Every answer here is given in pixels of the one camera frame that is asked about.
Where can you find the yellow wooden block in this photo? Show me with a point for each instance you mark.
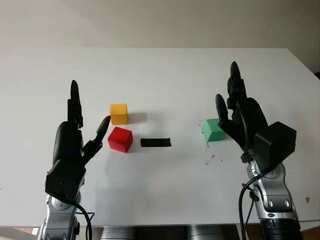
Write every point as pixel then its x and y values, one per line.
pixel 119 113

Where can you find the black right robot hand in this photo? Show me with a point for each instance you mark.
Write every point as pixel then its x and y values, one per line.
pixel 252 117

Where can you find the black tape strip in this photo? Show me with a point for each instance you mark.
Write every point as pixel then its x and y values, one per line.
pixel 155 142

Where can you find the grey right robot leg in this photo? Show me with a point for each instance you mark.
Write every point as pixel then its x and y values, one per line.
pixel 203 233

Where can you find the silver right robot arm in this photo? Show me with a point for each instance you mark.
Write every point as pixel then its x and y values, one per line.
pixel 273 200

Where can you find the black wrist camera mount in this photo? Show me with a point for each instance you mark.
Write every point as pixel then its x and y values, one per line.
pixel 65 178
pixel 275 145

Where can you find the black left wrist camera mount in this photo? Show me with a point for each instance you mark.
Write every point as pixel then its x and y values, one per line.
pixel 65 178

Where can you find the red wooden block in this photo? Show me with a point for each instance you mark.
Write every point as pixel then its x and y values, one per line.
pixel 120 138

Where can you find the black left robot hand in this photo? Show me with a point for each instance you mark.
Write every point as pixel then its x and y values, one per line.
pixel 67 142

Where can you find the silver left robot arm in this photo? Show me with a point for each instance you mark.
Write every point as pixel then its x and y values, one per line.
pixel 58 220

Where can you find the green wooden block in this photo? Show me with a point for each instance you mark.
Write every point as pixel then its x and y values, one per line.
pixel 213 130

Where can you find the grey left robot leg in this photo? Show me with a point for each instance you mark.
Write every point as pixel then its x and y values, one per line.
pixel 117 233

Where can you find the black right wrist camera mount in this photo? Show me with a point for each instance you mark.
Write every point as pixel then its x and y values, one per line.
pixel 275 145

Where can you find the grey robot leg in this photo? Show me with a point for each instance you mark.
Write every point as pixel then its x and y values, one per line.
pixel 203 233
pixel 117 233

